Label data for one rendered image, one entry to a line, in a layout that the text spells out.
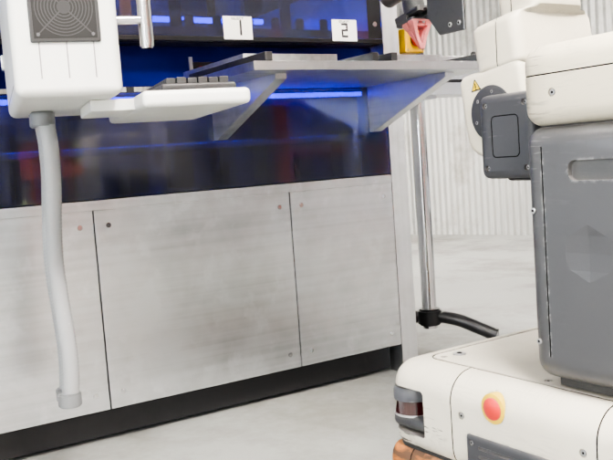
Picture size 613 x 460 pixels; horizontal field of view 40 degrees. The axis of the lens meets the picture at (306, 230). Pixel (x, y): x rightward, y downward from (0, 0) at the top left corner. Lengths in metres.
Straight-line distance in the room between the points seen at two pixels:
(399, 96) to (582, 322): 1.18
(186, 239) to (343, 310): 0.53
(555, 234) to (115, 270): 1.15
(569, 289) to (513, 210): 5.02
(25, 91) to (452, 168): 5.29
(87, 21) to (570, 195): 0.84
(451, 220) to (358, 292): 4.19
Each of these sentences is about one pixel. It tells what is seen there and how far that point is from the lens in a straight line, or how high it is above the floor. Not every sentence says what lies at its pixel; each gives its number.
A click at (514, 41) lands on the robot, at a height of 0.85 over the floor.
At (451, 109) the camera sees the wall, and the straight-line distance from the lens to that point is 6.54.
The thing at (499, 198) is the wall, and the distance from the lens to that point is 6.36.
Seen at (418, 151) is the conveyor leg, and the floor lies 0.67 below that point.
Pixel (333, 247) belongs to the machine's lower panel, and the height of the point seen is 0.41.
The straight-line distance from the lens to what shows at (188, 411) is 2.27.
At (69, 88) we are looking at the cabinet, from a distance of 1.49.
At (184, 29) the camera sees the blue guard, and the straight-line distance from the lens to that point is 2.19.
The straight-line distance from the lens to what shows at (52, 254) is 1.80.
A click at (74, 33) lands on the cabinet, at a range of 1.50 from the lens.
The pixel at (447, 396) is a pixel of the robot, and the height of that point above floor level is 0.24.
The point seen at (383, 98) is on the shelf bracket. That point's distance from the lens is 2.39.
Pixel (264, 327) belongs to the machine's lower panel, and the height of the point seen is 0.22.
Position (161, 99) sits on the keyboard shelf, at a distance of 1.51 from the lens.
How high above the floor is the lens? 0.66
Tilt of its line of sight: 5 degrees down
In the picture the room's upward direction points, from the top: 4 degrees counter-clockwise
